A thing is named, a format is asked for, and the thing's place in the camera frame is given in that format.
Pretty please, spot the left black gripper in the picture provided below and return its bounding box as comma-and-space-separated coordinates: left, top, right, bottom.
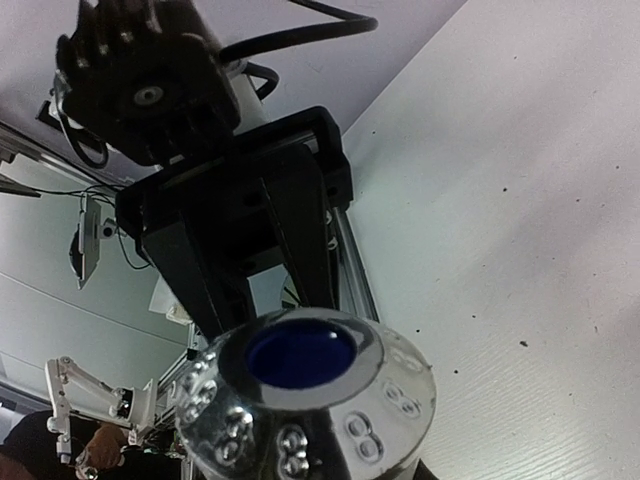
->
115, 106, 354, 340

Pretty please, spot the white plastic faucet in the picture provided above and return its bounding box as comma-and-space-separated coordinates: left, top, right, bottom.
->
175, 308, 436, 479

